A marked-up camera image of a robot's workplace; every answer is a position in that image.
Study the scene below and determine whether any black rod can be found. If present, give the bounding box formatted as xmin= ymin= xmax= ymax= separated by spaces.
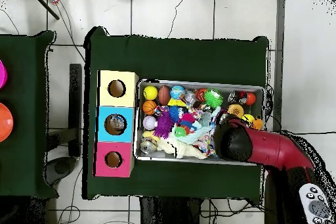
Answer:
xmin=28 ymin=0 xmax=60 ymax=20

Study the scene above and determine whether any wooden box with three holes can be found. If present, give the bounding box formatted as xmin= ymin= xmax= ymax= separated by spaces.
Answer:
xmin=93 ymin=69 xmax=140 ymax=178

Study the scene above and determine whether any cream knit cloth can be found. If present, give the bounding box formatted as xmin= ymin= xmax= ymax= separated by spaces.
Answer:
xmin=156 ymin=134 xmax=208 ymax=160

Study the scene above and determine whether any white baseball toy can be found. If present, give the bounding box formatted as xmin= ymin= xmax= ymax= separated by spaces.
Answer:
xmin=142 ymin=115 xmax=158 ymax=131

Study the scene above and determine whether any black monitor on stand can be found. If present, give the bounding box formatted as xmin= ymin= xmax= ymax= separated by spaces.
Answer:
xmin=45 ymin=63 xmax=83 ymax=185

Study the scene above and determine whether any orange plastic bowl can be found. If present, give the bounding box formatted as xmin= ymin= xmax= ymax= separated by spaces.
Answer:
xmin=0 ymin=102 xmax=14 ymax=143

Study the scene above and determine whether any yellow ball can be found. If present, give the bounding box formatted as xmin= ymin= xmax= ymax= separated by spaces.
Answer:
xmin=142 ymin=85 xmax=159 ymax=101

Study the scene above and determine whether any colourful patterned cloth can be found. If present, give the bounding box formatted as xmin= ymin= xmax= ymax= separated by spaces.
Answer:
xmin=187 ymin=108 xmax=217 ymax=156

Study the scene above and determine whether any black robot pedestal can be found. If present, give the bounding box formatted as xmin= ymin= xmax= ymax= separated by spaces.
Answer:
xmin=138 ymin=196 xmax=203 ymax=224

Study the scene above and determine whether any pink plastic bowl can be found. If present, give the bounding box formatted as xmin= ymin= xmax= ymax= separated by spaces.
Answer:
xmin=0 ymin=59 xmax=8 ymax=89

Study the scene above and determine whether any shallow metal mesh bin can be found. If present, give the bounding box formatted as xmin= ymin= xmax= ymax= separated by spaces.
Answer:
xmin=133 ymin=78 xmax=265 ymax=166

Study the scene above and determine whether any blue spiky toy with eyes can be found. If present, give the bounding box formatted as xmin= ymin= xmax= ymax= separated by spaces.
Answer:
xmin=169 ymin=105 xmax=184 ymax=123

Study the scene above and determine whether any globe print ball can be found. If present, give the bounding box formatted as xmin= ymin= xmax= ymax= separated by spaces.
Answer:
xmin=169 ymin=85 xmax=186 ymax=101

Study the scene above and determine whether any orange basketball toy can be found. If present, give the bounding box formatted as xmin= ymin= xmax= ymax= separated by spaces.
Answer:
xmin=142 ymin=100 xmax=158 ymax=116

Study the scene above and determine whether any purple spiky monster toy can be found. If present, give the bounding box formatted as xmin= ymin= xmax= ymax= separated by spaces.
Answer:
xmin=153 ymin=111 xmax=175 ymax=139

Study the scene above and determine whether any green spiky toy with eye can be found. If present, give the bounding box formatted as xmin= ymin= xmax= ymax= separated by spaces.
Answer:
xmin=203 ymin=89 xmax=224 ymax=109

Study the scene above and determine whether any dark green table cloth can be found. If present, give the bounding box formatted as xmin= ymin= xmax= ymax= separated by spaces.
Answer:
xmin=0 ymin=30 xmax=59 ymax=200
xmin=82 ymin=26 xmax=270 ymax=204

